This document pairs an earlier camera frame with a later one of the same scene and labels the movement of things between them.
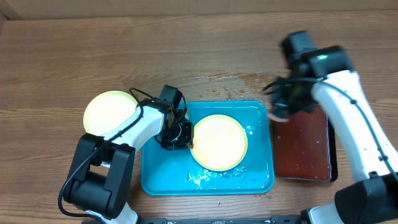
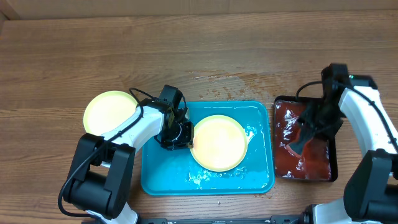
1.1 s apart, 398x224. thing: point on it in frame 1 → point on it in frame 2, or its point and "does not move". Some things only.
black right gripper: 277,99 → 326,134
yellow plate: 220,142 does not move
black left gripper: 186,142 does not move
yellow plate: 106,109 does not move
